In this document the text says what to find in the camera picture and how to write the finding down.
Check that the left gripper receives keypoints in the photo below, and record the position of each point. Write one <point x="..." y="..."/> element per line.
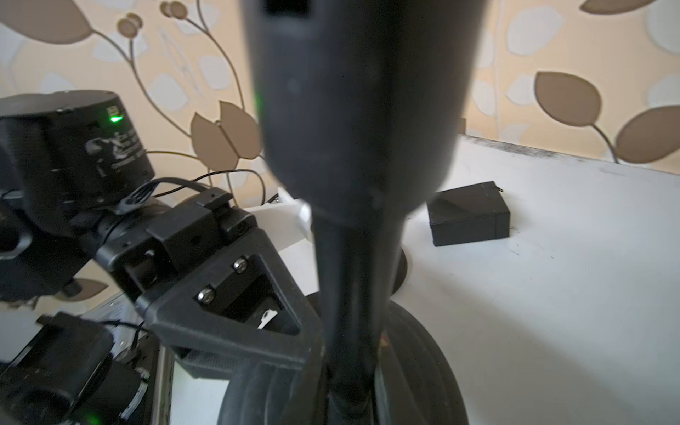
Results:
<point x="213" y="299"/>

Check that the black round base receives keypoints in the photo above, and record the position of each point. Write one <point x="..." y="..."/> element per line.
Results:
<point x="402" y="271"/>
<point x="414" y="384"/>

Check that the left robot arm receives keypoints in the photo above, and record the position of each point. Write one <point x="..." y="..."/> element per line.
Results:
<point x="77" y="186"/>

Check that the small black box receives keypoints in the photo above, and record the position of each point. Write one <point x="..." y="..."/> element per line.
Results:
<point x="470" y="214"/>

